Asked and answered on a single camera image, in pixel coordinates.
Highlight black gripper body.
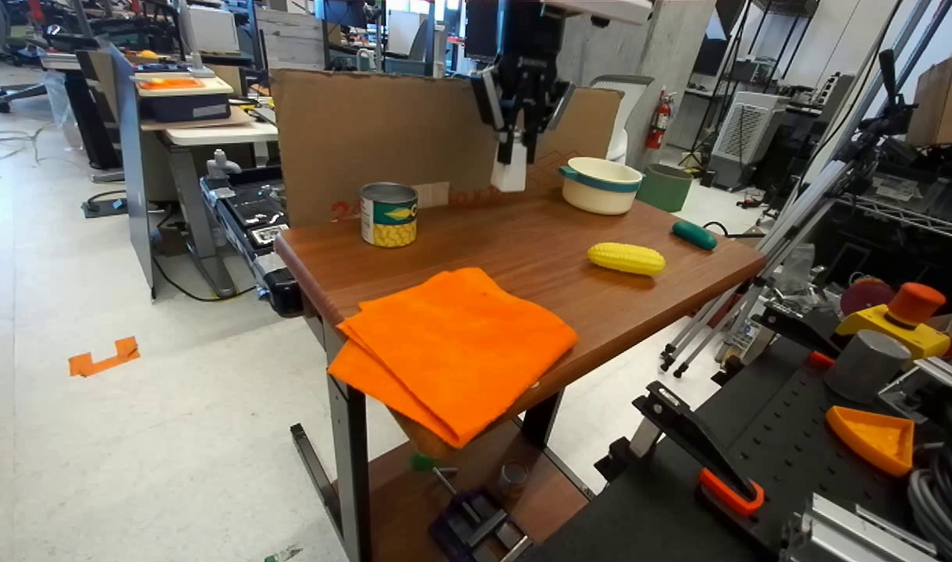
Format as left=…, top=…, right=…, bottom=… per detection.
left=493, top=53, right=572, bottom=126

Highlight white bowl with green stripe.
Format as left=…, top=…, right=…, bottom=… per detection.
left=555, top=152, right=647, bottom=218

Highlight black computer monitor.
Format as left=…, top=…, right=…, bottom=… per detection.
left=463, top=0, right=513, bottom=62

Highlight brown cardboard backboard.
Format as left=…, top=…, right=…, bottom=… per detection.
left=273, top=70, right=625, bottom=231

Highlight red fire extinguisher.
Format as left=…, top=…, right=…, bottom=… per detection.
left=643, top=92, right=679, bottom=155

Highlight tin can with yellow label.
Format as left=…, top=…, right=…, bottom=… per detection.
left=358, top=181, right=422, bottom=249

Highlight green bin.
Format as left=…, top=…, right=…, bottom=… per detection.
left=636, top=163, right=696, bottom=215

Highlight yellow plastic corn cob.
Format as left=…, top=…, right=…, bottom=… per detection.
left=584, top=240, right=669, bottom=281

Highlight orange cloth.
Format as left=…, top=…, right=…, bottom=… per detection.
left=326, top=267, right=580, bottom=452

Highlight silver tripod legs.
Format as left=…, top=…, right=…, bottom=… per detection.
left=659, top=0, right=949, bottom=380

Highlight grey office desk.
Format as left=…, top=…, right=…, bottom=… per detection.
left=109, top=45, right=281, bottom=303

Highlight black box with orange top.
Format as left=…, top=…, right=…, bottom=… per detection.
left=132, top=73, right=237, bottom=126

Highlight black metal vise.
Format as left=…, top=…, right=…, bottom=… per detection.
left=429, top=488, right=535, bottom=562

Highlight black perforated board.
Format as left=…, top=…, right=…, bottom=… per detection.
left=523, top=334, right=952, bottom=562

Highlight grey cylinder block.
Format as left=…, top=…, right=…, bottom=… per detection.
left=820, top=327, right=915, bottom=407

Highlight yellow emergency stop button box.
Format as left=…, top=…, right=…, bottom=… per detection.
left=834, top=279, right=952, bottom=362

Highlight brown cardboard box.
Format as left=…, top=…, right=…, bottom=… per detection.
left=906, top=53, right=952, bottom=149

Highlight orange triangular plastic piece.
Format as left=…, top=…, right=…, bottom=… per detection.
left=825, top=403, right=917, bottom=480

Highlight black office chair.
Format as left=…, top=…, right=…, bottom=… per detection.
left=0, top=0, right=52, bottom=116

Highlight black clamp with orange handle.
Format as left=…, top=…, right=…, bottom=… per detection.
left=632, top=379, right=770, bottom=526

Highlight black table leg frame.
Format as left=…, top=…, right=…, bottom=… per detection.
left=287, top=308, right=378, bottom=562

